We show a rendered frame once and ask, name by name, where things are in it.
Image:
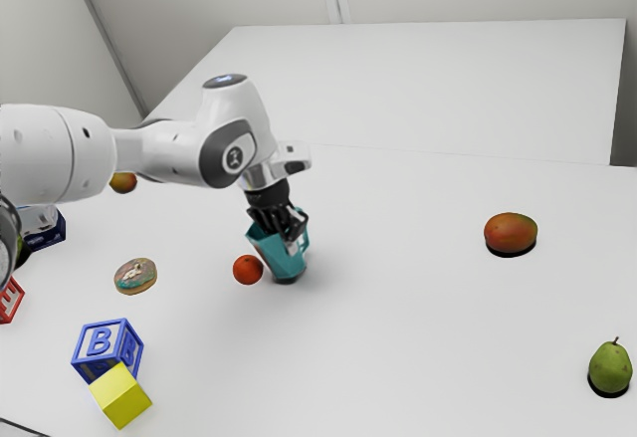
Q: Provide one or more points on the red letter block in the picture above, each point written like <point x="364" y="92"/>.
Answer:
<point x="10" y="302"/>

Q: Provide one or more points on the orange yellow peach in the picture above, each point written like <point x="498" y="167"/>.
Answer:
<point x="123" y="183"/>

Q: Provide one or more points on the blue letter block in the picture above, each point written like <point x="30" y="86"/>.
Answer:
<point x="102" y="345"/>

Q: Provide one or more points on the yellow block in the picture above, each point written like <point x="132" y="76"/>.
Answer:
<point x="119" y="397"/>

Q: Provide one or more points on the frosted donut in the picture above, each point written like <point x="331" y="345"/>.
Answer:
<point x="135" y="276"/>

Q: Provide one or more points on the teal faceted mug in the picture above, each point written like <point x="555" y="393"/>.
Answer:
<point x="283" y="260"/>

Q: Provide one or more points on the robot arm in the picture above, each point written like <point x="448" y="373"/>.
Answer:
<point x="164" y="146"/>

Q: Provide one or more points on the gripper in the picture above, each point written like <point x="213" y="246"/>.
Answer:
<point x="266" y="195"/>

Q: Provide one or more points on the orange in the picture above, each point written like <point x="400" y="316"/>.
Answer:
<point x="247" y="270"/>

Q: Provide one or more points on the dark blue box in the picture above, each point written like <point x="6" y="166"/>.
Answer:
<point x="47" y="235"/>

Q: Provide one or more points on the red green mango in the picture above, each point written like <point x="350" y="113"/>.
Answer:
<point x="510" y="232"/>

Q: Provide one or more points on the green pear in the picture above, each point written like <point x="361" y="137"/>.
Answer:
<point x="610" y="367"/>

